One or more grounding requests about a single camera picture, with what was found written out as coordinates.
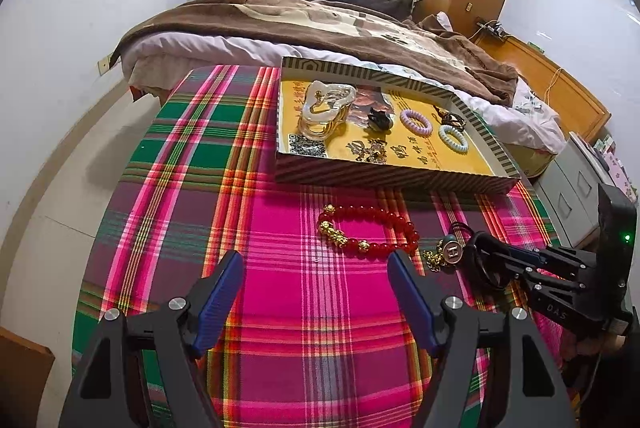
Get yellow cable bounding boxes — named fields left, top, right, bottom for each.
left=544, top=66, right=562, bottom=102

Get pink green plaid tablecloth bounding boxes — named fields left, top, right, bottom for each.
left=72, top=64, right=576, bottom=428

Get striped cardboard box tray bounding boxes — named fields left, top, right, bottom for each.
left=274, top=56, right=522, bottom=195

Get small black hair clip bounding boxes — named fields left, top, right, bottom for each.
left=367, top=108, right=394, bottom=131

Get brown patterned blanket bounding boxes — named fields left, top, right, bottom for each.
left=117, top=0, right=521, bottom=106

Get cream hair claw clip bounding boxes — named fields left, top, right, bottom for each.
left=298, top=80, right=359, bottom=141

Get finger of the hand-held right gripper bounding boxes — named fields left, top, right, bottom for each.
left=510, top=267, right=601, bottom=295
left=477, top=232, right=601, bottom=273

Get wooden headboard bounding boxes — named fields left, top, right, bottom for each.
left=475, top=35, right=613, bottom=143

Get white bed sheet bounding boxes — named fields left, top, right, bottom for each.
left=122, top=32, right=566, bottom=153

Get purple spiral hair tie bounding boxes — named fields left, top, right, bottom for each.
left=400, top=109, right=434, bottom=137

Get colourful boxes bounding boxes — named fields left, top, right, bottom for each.
left=570, top=133, right=640, bottom=203

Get brown wooden board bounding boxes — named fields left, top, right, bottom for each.
left=0, top=327, right=56, bottom=428

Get dark beaded bracelet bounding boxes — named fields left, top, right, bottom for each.
left=432, top=105, right=468, bottom=131

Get power strip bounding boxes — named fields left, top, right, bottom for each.
left=477, top=20, right=507, bottom=39

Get black leather buckle bracelet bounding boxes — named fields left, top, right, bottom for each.
left=424, top=222, right=521, bottom=293

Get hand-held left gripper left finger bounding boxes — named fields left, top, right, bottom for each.
left=59, top=250, right=245, bottom=428

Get grey drawer cabinet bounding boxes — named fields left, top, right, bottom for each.
left=532, top=133, right=640, bottom=249

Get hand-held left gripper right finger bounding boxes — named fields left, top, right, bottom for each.
left=387, top=249, right=576, bottom=428

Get red bead bracelet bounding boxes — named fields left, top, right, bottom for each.
left=317, top=204, right=422, bottom=257

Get light blue spiral hair tie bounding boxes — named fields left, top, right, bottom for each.
left=438, top=124, right=471, bottom=153

